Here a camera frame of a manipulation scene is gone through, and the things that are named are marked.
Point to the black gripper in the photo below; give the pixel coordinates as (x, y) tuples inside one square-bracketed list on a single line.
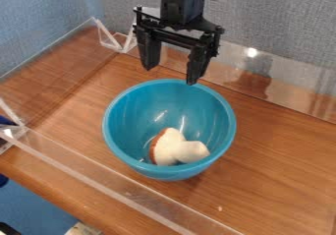
[(197, 35)]

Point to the clear acrylic front barrier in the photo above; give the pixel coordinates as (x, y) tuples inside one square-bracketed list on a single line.
[(57, 159)]

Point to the white brown-capped toy mushroom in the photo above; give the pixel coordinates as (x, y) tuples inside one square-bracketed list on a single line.
[(171, 148)]

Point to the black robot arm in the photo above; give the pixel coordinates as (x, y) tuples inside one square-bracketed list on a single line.
[(183, 10)]

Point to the clear acrylic left barrier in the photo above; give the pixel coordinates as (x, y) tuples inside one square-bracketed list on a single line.
[(29, 46)]

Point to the clear acrylic left bracket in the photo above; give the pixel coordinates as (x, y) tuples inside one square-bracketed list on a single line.
[(12, 127)]

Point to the clear acrylic corner bracket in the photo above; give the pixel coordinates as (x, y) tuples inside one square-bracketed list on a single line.
[(115, 40)]

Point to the blue plastic bowl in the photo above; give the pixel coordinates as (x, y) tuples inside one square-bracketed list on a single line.
[(163, 104)]

